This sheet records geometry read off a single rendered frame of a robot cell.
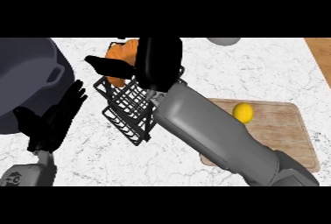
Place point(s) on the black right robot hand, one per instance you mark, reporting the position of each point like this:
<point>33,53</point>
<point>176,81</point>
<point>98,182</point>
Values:
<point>157,62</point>

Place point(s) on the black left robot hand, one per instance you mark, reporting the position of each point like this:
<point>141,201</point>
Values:
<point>52,122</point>

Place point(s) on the orange croissant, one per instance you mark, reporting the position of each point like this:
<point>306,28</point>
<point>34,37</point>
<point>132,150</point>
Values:
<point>121,57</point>

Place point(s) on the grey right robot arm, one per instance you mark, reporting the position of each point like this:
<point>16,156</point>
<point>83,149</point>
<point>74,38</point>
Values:
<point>223,137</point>

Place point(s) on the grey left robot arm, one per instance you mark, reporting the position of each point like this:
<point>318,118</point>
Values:
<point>33,170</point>

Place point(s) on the wooden cutting board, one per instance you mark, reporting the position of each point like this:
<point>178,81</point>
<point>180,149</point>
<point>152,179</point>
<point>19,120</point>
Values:
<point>279,131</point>

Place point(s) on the dark grey pan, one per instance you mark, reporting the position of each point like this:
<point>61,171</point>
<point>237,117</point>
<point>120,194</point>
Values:
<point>30,81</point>

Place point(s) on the grey round object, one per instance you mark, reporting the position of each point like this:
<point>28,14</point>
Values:
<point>223,40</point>

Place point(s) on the yellow lemon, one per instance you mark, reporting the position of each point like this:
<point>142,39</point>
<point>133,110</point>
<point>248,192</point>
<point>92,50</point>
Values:
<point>243,112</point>

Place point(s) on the brown wooden surface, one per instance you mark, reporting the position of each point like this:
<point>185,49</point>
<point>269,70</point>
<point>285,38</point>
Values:
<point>321,54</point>

